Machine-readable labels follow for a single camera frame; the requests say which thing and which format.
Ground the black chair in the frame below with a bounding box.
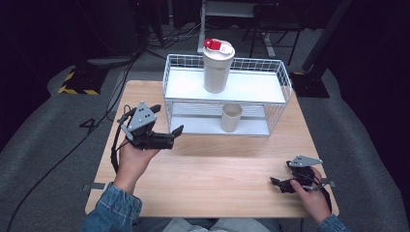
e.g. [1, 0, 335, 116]
[241, 2, 306, 67]

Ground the white wire shelf rack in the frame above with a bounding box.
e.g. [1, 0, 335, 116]
[161, 53, 294, 137]

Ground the long black floor cable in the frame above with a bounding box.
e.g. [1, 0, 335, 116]
[3, 52, 142, 232]

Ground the white cup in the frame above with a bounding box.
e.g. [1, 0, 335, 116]
[220, 102, 244, 133]

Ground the black yellow striped stand base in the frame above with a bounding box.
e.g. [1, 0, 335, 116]
[57, 66, 109, 97]

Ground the white tumbler with red lid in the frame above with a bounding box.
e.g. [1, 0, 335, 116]
[201, 38, 236, 95]

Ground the bundle of floor cables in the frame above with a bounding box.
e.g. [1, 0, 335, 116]
[143, 22, 207, 61]

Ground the right hand-held gripper black cable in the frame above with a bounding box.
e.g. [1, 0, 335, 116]
[299, 173, 337, 212]

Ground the grey tape strip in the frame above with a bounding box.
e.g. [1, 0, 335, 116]
[82, 182, 106, 193]

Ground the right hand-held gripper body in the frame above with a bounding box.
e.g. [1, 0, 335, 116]
[285, 155, 324, 193]

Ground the person's lap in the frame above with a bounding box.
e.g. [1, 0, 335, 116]
[133, 217, 281, 232]

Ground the person's left hand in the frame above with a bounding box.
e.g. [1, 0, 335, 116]
[113, 137, 161, 195]

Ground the person's right hand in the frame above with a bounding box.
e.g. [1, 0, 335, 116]
[289, 166, 333, 224]

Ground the left hand-held gripper black cable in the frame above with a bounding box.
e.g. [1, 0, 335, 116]
[109, 103, 133, 174]

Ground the hand-held gripper black cable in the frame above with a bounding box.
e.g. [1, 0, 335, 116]
[109, 103, 133, 174]
[299, 173, 337, 212]

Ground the white desk frame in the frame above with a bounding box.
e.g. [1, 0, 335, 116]
[196, 0, 278, 59]

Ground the black stand with base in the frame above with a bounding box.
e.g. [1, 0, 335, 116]
[289, 0, 354, 99]

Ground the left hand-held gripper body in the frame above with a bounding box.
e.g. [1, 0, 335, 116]
[117, 101, 177, 151]

